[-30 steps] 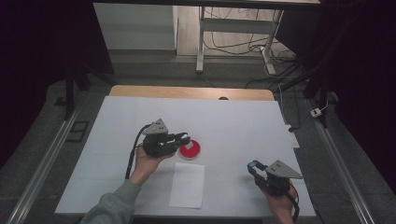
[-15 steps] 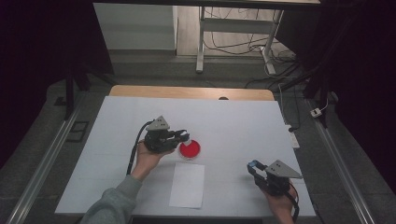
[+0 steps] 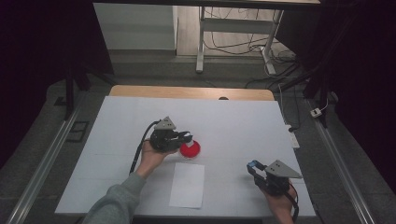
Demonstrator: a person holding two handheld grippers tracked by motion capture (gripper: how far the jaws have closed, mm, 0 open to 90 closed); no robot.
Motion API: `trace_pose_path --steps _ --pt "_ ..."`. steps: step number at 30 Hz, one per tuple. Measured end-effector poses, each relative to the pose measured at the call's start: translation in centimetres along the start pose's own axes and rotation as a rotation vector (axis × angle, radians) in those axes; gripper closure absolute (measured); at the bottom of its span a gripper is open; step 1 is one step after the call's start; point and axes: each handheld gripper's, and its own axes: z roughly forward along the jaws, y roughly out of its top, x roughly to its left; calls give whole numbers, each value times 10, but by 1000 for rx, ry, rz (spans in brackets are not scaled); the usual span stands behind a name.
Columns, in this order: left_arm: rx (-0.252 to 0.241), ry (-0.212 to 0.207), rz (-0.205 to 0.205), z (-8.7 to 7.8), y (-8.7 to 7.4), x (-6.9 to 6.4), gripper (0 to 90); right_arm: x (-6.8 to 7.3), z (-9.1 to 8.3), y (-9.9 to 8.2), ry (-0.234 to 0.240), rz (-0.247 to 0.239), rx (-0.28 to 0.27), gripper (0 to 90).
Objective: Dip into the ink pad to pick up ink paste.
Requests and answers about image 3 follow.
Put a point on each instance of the white power strip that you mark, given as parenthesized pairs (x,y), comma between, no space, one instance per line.
(294,140)

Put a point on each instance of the dark curtain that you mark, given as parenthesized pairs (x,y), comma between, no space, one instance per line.
(31,62)
(367,62)

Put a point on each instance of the aluminium floor rail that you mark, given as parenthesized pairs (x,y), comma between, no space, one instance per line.
(342,171)
(47,161)

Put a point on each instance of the person's right hand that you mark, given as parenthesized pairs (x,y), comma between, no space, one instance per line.
(280,205)

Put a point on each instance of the desk with white legs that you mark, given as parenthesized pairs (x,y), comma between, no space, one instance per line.
(200,46)

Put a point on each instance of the white paper sheet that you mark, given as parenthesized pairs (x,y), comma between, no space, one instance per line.
(186,186)

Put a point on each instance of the small blue stamp cap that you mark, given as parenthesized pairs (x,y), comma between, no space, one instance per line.
(253,164)

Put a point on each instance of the white cabinet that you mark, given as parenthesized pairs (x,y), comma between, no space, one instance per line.
(134,26)

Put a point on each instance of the round red ink pad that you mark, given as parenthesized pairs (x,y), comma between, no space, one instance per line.
(193,151)

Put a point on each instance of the large white table cover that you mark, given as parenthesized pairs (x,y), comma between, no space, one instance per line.
(233,124)

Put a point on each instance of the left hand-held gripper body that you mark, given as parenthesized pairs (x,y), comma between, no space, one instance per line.
(163,140)

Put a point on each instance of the person's left hand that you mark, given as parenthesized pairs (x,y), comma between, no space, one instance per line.
(151,161)

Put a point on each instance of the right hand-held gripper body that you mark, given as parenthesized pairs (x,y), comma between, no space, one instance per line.
(275,183)

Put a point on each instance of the black metal stand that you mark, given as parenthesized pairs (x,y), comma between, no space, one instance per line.
(323,102)
(69,99)

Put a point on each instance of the black table grommet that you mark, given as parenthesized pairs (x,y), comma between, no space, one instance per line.
(223,98)

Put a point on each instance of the small black floor plate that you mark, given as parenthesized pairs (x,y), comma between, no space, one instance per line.
(60,101)

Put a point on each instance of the small white adapter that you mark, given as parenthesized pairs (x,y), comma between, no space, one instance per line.
(316,112)

